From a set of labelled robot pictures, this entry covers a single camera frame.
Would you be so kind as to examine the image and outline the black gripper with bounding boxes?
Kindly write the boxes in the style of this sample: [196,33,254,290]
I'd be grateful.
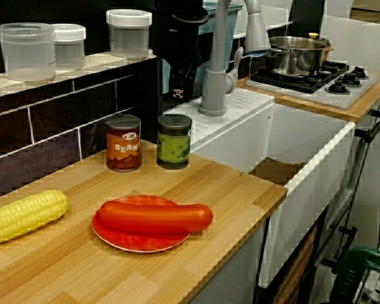
[160,30,207,100]

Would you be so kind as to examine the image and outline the green pickle jar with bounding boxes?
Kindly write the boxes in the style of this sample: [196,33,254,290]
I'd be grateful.
[156,113,193,170]

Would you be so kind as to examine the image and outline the red round plate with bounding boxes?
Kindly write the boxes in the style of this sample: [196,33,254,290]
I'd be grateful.
[91,195,193,253]

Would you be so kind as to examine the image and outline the black upright panel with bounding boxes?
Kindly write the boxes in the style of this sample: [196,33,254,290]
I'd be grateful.
[151,0,210,112]

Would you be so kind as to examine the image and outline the grey toy faucet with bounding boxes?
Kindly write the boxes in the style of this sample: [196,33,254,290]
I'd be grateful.
[198,0,272,118]

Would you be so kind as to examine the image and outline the white lidded plastic jar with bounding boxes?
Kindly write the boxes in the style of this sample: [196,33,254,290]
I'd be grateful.
[105,9,153,60]
[51,23,87,72]

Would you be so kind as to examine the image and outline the steel cooking pot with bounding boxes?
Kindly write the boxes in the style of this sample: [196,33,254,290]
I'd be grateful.
[265,32,334,77]

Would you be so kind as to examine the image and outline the white toy kitchen sink unit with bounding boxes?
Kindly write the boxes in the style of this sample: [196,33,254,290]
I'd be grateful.
[163,85,380,304]

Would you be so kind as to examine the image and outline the grey toy stove top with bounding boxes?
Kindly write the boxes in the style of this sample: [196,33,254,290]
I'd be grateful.
[244,59,380,111]

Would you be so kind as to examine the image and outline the dark tiled backsplash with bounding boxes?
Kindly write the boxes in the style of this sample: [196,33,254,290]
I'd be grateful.
[0,56,161,203]

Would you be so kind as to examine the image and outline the black upright board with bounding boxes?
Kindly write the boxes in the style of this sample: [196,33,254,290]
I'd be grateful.
[287,0,327,38]

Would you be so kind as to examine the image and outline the black stove knob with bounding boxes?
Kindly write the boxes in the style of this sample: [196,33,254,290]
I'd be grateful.
[334,72,364,88]
[350,65,371,80]
[324,82,352,96]

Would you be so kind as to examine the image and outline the translucent jar without lid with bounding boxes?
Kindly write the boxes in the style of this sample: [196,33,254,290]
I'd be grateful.
[0,22,56,82]

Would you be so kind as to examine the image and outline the wooden countertop board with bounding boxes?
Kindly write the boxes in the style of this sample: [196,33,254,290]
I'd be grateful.
[0,138,288,304]
[236,72,380,124]

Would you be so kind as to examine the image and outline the yellow toy corn cob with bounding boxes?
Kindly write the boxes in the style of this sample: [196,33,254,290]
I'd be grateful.
[0,189,69,246]

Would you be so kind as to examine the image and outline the green clamp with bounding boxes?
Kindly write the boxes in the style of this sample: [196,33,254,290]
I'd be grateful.
[330,247,380,304]

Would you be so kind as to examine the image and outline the black cabinet handle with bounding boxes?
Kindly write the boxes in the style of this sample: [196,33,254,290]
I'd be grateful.
[321,225,358,274]
[353,109,380,144]

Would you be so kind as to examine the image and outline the silver metal frame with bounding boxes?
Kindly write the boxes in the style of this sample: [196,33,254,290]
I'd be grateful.
[356,269,380,304]

